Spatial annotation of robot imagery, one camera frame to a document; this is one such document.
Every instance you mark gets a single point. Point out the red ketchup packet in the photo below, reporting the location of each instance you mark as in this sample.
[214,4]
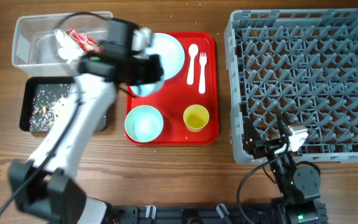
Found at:
[85,42]

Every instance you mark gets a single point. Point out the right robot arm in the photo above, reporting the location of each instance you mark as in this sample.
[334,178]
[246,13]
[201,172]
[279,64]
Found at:
[298,182]

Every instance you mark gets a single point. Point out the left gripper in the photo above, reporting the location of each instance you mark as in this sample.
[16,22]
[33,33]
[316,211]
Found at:
[152,67]

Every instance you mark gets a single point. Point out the light blue plate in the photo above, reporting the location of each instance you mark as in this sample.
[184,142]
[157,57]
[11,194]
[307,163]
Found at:
[171,52]

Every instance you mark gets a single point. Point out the white plastic spoon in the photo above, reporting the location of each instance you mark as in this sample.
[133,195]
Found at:
[193,51]

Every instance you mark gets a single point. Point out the white napkin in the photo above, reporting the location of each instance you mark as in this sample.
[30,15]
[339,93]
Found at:
[69,50]

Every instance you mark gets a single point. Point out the mint green bowl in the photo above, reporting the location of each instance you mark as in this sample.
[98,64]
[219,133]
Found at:
[144,124]

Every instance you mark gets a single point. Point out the black plastic tray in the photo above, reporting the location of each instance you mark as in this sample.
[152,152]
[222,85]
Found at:
[29,94]

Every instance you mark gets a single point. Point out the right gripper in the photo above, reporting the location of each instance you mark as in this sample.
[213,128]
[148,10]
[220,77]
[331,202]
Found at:
[252,141]

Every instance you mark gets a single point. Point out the grey dishwasher rack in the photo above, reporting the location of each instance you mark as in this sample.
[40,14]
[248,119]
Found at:
[302,63]

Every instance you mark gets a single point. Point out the red serving tray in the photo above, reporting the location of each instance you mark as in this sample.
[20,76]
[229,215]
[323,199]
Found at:
[176,95]

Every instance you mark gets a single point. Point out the yellow plastic cup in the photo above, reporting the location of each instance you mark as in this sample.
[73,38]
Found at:
[196,117]

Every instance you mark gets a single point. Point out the clear plastic bin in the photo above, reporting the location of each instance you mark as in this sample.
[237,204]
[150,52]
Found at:
[34,47]

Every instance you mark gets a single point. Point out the light blue small bowl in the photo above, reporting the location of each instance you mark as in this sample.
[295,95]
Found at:
[147,89]

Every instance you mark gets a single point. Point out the rice food scraps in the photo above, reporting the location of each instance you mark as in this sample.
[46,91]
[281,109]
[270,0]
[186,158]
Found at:
[46,106]

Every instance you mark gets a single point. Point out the white plastic fork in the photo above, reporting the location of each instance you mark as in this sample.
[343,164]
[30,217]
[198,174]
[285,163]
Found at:
[202,82]

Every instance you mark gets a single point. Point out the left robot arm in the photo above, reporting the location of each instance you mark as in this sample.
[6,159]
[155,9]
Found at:
[45,186]

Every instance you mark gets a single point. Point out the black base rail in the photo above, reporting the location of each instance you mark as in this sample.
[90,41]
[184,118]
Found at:
[257,213]

